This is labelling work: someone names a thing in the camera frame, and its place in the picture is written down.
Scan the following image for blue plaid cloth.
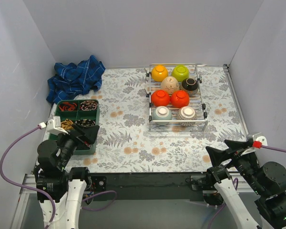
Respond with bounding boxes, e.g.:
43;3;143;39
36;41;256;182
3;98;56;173
46;55;105;104

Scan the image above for black base bar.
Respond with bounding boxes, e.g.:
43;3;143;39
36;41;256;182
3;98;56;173
89;172;215;201

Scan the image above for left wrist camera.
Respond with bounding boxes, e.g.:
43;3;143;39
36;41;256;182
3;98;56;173
38;116;69;135

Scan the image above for tan hair ties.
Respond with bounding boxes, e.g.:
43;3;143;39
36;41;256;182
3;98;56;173
60;119;75;131

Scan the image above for metal dish rack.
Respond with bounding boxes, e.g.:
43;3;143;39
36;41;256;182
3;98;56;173
146;63;208;132

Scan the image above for orange hair ties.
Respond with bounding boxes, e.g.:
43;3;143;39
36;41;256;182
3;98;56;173
59;102;78;112

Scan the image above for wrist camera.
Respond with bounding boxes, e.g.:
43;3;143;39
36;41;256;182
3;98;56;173
38;116;69;135
242;132;268;155

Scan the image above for light teal bowl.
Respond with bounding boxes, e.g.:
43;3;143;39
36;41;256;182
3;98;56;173
152;106;172;121

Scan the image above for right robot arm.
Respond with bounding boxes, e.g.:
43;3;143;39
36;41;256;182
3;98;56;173
206;139;286;229

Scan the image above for yellow bowl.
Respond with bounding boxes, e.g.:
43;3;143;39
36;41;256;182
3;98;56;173
151;64;168;82

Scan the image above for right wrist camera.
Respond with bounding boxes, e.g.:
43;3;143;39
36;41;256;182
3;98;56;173
242;132;268;155

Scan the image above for brown floral pattern bowl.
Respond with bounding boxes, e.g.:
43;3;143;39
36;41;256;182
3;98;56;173
177;106;196;120

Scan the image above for orange bowl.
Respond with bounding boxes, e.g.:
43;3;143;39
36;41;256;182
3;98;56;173
170;90;190;108
151;90;170;107

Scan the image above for patterned hair ties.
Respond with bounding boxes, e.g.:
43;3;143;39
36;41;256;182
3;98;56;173
80;100;98;112

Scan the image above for black gold rimmed bowl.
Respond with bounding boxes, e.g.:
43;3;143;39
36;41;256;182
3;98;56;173
180;78;199;95

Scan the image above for black dotted hair ties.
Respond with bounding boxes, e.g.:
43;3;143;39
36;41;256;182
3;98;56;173
75;119;96;127

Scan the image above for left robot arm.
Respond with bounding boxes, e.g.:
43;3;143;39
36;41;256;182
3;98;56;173
36;120;100;229

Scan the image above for lime green bowl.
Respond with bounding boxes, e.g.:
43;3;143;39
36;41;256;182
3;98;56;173
171;65;189;82

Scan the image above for green compartment organizer tray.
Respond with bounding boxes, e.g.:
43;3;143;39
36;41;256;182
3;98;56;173
48;99;100;155

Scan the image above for cream bird pattern bowl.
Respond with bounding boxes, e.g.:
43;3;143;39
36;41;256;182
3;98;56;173
160;76;180;95

